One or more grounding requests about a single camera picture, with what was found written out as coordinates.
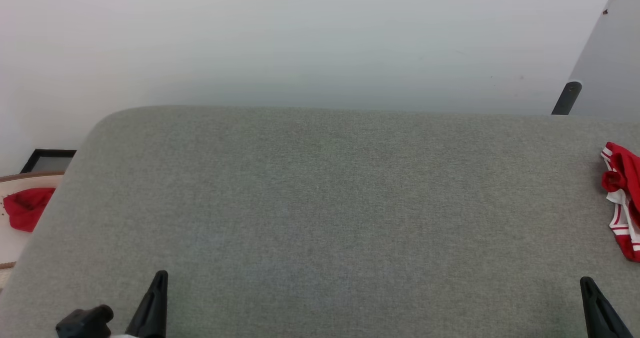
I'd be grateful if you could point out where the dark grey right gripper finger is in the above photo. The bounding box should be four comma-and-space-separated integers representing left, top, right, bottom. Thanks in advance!
580, 276, 633, 338

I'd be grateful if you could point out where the dark grey metal pole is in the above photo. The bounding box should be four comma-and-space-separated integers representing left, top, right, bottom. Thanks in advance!
551, 81, 583, 115

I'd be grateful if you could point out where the red cloth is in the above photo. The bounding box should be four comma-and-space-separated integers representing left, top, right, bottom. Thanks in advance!
2, 188, 56, 232

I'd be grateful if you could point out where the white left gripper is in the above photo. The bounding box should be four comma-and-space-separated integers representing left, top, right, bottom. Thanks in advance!
107, 270, 169, 338

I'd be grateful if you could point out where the black picture frame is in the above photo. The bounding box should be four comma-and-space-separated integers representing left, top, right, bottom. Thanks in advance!
20, 149, 77, 174

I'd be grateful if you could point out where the white laundry basket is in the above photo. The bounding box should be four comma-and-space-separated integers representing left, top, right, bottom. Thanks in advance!
0, 173, 66, 291

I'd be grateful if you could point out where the red white basketball jersey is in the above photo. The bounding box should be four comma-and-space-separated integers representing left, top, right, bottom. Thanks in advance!
601, 142, 640, 263

